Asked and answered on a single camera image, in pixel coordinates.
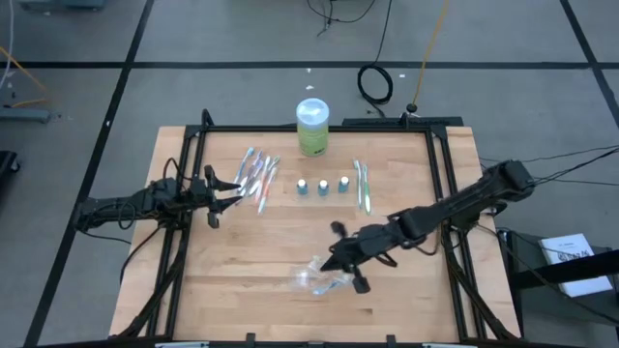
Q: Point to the black power strip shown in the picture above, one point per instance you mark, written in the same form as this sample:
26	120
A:
435	121

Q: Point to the black floor equipment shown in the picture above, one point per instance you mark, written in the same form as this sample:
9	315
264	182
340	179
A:
6	164

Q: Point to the purple white toothbrush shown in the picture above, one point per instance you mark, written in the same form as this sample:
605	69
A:
259	176
252	173

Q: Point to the black frame clip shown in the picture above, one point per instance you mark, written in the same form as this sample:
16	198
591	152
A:
391	339
250	338

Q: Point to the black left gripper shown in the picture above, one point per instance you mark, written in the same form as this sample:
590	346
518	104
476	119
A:
200	195

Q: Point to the black side stand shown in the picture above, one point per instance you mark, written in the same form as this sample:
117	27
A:
556	273

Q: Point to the green disinfecting wipes canister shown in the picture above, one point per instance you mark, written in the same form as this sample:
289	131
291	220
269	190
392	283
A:
313	137

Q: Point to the blue white toothbrush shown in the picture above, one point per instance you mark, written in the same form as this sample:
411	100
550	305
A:
325	290
244	166

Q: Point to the clear acrylic organizer box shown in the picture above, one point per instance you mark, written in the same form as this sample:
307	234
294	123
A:
302	278

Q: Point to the white printed booklet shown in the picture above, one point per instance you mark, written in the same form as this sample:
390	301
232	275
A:
566	244

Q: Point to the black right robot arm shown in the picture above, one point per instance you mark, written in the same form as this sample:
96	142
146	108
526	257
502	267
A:
459	205

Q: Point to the black aluminium table frame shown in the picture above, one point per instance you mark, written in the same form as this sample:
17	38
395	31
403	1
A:
242	129

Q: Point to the green orange toothbrush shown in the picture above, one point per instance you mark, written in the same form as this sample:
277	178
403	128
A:
267	180

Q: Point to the grey metal floor base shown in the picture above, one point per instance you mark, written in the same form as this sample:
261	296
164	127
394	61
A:
63	4
24	115

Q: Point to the small blue mouthwash bottle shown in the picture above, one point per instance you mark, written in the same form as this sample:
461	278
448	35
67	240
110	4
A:
344	185
323	188
302	187

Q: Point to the white frame bracket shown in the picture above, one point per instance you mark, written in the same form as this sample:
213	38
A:
442	345
181	345

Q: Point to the orange white toothbrush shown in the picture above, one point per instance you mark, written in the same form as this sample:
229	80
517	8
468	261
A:
267	193

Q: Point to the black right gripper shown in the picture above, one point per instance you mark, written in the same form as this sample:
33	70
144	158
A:
367	244

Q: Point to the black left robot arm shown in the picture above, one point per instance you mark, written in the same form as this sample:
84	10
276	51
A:
126	205

